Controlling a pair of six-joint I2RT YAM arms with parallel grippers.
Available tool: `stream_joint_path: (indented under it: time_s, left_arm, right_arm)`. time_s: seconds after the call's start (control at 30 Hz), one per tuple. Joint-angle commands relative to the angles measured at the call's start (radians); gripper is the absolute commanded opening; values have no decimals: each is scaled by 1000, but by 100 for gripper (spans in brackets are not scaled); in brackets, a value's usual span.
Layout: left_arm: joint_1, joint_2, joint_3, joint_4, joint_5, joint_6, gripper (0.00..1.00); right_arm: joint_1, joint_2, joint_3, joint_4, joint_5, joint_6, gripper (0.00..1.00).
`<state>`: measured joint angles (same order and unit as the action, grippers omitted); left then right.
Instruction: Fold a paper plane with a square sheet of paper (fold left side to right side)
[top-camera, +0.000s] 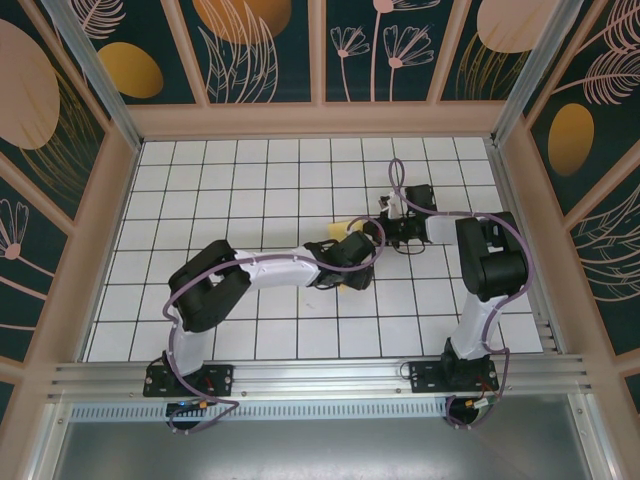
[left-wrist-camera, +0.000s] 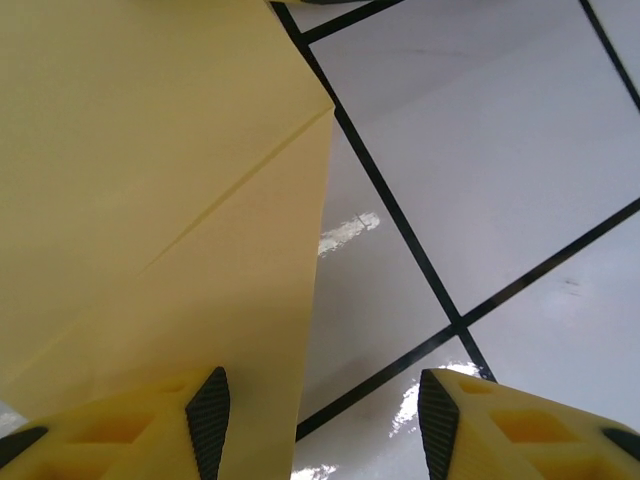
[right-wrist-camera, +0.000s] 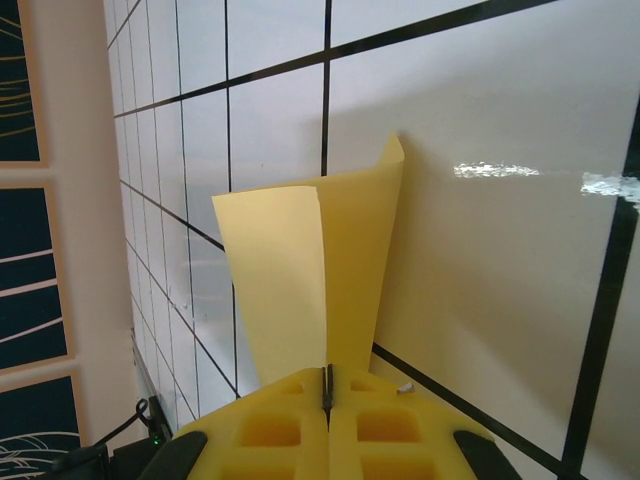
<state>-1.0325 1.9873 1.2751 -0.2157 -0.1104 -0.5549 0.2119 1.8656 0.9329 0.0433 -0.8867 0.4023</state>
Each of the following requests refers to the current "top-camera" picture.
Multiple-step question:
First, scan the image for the grey sheet metal panel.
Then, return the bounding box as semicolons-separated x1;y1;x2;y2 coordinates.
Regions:
49;419;596;480

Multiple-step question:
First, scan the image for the aluminium table side rail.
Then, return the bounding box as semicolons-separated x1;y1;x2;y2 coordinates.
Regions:
487;139;562;357

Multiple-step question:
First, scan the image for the long aluminium mounting rail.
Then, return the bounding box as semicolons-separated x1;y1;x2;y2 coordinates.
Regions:
47;353;597;401

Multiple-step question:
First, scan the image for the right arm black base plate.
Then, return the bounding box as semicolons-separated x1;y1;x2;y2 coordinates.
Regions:
408;359;499;395

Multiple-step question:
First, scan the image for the slotted grey cable duct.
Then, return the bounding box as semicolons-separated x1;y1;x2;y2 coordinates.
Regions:
69;403;454;422

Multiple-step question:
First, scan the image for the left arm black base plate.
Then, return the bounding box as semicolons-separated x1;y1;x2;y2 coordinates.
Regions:
143;363;236;399

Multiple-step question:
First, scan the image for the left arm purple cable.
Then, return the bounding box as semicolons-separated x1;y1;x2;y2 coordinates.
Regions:
162;216;387;436

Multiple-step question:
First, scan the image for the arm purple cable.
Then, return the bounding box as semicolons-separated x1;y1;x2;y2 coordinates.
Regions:
388;158;532;431
162;216;387;436

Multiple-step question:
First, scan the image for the aluminium corner post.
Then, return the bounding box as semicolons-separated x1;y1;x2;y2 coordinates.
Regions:
41;0;145;152
492;0;587;147

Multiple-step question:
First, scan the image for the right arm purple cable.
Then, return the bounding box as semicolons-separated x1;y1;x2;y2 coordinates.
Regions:
388;158;532;431

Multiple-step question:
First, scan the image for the aluminium frame bar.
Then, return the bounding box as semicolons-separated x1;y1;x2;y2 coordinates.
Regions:
30;401;74;480
568;394;614;480

